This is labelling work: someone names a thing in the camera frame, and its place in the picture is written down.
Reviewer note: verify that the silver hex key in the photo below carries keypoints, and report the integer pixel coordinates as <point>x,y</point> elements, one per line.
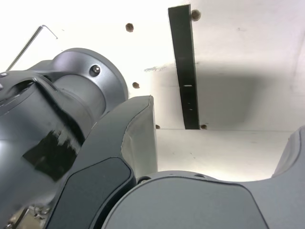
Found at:
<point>23,48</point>

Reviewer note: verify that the black tape strip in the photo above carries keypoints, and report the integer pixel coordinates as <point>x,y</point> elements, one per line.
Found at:
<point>186,59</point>

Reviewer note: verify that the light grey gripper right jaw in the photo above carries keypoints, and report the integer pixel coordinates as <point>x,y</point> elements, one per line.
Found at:
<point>190,205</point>

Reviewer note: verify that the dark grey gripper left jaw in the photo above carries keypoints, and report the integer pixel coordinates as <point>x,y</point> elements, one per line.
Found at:
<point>104,148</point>

